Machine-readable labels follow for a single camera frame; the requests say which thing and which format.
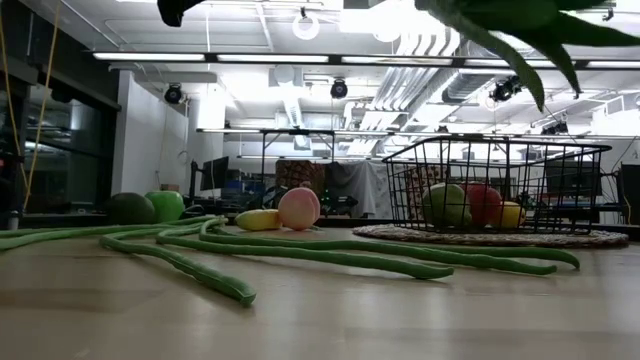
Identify long green bean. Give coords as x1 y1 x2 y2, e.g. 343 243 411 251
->
214 227 581 270
198 219 558 276
155 222 455 281
0 219 226 252
0 214 219 240
98 219 258 308

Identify black tall table frame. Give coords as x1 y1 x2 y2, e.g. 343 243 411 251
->
259 128 337 187

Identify yellow power cable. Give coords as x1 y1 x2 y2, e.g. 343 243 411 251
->
0 0 60 214

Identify long ceiling light bar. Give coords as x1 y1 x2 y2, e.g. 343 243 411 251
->
92 49 640 70

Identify brown patterned panel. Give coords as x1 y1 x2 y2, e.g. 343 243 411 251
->
274 159 327 199

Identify bright green apple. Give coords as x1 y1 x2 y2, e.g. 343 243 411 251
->
144 190 186 224

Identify yellow banana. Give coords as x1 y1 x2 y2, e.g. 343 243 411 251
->
234 208 283 232

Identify pink peach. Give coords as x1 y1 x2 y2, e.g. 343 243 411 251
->
277 187 322 232

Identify black monitor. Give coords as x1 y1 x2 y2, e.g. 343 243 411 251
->
199 155 230 192

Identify dark wide monitor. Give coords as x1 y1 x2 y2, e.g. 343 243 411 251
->
544 159 601 201

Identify red bell pepper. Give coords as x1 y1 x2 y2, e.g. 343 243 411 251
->
462 182 503 228

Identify white ceiling ring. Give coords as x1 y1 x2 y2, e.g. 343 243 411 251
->
292 13 321 41

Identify light green pear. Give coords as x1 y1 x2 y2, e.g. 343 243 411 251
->
422 182 473 229

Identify green leafy vegetable bunch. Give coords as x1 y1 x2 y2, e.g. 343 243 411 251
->
414 0 640 113

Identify black wire basket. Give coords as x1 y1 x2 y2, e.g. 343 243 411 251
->
382 135 613 235

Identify dark green avocado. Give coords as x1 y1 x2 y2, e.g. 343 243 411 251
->
104 192 157 226

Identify grey cloth cover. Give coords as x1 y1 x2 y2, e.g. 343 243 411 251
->
324 160 377 219

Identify yellow lemon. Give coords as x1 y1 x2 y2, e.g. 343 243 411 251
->
492 200 527 230

